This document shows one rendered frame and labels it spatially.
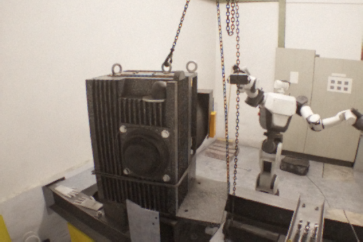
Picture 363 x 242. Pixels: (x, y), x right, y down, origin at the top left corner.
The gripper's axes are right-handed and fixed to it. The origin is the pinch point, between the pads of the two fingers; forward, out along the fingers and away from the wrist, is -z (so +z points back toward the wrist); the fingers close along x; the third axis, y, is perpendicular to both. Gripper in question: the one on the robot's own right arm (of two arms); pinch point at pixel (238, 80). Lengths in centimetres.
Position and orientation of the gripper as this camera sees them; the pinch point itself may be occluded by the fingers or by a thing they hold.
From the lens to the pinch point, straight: 136.3
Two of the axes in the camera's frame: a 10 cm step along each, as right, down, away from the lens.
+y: -0.4, -9.6, -2.6
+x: -9.7, -0.3, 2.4
